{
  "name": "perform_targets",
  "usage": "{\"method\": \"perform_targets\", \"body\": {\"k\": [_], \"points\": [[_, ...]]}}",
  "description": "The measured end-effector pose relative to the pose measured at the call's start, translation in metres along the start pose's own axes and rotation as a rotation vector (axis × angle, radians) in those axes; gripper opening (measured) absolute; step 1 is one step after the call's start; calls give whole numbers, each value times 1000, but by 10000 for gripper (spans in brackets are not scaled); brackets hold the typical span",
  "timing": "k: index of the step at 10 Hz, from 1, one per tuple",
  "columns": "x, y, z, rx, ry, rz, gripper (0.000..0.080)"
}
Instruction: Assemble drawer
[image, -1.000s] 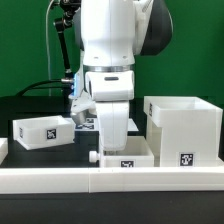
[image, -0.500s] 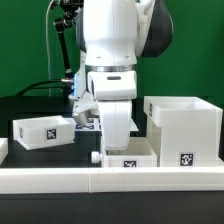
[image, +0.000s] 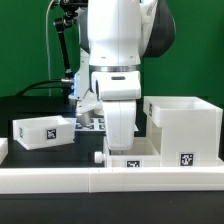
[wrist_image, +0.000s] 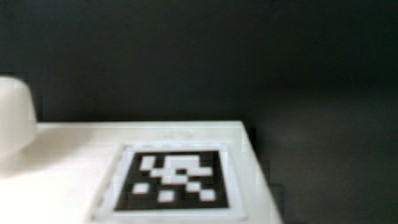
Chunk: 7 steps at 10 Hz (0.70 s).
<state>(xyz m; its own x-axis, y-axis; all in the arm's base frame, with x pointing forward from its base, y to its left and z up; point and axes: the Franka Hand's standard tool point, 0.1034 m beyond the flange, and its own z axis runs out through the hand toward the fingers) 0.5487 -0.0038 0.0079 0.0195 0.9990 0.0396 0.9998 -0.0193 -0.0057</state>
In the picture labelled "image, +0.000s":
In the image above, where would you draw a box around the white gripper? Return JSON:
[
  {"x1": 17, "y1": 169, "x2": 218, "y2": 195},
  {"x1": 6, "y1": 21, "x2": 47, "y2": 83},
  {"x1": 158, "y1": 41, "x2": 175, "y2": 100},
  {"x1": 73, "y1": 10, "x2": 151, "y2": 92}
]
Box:
[{"x1": 92, "y1": 71, "x2": 141, "y2": 150}]

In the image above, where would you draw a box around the white front drawer box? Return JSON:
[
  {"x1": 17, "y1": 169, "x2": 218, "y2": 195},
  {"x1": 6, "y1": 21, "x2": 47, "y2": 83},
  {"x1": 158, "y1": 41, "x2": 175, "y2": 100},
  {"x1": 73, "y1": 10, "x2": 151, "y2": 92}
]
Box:
[{"x1": 94, "y1": 137, "x2": 160, "y2": 168}]

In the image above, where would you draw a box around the white drawer box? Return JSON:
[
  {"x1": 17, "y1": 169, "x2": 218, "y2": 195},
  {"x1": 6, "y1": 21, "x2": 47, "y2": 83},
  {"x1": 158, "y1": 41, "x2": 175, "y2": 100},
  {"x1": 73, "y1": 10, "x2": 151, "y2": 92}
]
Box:
[
  {"x1": 13, "y1": 116, "x2": 74, "y2": 150},
  {"x1": 94, "y1": 137, "x2": 160, "y2": 168}
]

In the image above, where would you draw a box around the white drawer cabinet frame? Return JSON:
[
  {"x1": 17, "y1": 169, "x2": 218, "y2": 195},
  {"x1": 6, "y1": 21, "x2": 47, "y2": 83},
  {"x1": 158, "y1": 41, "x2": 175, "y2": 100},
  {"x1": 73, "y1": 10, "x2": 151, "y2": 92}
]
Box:
[{"x1": 143, "y1": 96, "x2": 223, "y2": 167}]

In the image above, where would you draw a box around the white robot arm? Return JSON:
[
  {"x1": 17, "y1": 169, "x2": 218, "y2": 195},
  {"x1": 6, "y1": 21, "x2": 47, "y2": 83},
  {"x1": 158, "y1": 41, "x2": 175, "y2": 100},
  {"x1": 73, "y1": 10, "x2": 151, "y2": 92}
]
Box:
[{"x1": 55, "y1": 0, "x2": 176, "y2": 150}]

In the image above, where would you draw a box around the white rear drawer box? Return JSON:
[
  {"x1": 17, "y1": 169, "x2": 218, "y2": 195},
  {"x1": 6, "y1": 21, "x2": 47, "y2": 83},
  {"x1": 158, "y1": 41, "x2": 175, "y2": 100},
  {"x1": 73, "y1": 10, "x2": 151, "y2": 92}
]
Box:
[{"x1": 13, "y1": 116, "x2": 74, "y2": 150}]

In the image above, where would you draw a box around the marker tag sheet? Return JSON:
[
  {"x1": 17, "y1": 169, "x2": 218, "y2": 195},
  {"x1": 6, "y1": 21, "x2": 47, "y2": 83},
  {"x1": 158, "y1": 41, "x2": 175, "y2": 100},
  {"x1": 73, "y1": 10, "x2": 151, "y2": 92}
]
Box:
[{"x1": 73, "y1": 117, "x2": 140, "y2": 132}]

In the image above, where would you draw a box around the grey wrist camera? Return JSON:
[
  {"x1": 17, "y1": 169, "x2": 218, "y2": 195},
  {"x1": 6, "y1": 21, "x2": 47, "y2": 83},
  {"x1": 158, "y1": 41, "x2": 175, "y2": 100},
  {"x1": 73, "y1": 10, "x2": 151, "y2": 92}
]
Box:
[{"x1": 76, "y1": 91, "x2": 102, "y2": 126}]

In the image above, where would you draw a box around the black cable bundle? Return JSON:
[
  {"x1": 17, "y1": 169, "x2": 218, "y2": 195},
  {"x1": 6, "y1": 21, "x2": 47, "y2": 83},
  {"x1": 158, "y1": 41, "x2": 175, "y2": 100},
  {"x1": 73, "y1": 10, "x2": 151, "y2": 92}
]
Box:
[{"x1": 15, "y1": 78, "x2": 75, "y2": 98}]

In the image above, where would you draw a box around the white front fence rail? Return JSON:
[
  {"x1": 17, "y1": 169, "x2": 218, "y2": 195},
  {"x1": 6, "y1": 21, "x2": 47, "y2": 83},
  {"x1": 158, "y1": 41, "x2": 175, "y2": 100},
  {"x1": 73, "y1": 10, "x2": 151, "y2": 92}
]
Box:
[{"x1": 0, "y1": 166, "x2": 224, "y2": 194}]

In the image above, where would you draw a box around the white fence rail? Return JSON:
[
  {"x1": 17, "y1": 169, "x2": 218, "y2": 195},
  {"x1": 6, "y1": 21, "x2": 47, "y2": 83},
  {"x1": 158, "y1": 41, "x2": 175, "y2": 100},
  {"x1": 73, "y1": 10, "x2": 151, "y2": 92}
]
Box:
[
  {"x1": 0, "y1": 166, "x2": 224, "y2": 194},
  {"x1": 0, "y1": 138, "x2": 8, "y2": 165}
]

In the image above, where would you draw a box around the white left fence rail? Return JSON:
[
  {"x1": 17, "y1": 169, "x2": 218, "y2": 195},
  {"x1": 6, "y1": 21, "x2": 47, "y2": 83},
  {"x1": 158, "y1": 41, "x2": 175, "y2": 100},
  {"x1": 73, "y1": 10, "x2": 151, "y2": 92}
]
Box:
[{"x1": 0, "y1": 138, "x2": 8, "y2": 165}]

